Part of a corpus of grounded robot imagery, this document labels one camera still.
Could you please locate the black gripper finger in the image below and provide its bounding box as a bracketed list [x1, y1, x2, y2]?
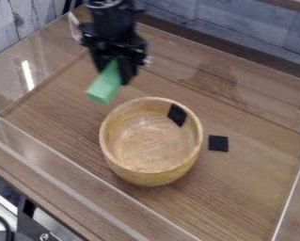
[90, 50, 112, 72]
[117, 57, 139, 86]

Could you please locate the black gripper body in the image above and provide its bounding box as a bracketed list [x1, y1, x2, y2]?
[84, 0, 147, 66]

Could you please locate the green rectangular stick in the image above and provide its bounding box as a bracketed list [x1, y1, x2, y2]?
[86, 59, 121, 104]

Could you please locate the black square pad in bowl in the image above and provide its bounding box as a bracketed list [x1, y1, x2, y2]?
[167, 104, 187, 127]

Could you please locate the wooden bowl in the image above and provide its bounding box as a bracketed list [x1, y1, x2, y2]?
[98, 97, 204, 186]

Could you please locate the black square pad on table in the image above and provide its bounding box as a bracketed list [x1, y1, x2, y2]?
[208, 136, 228, 152]

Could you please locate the clear acrylic corner bracket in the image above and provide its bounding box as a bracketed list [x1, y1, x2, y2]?
[66, 11, 93, 46]

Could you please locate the clear acrylic enclosure wall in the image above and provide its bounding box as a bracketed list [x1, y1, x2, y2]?
[0, 19, 300, 241]

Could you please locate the black metal table frame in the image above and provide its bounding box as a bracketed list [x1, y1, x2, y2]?
[0, 199, 61, 241]

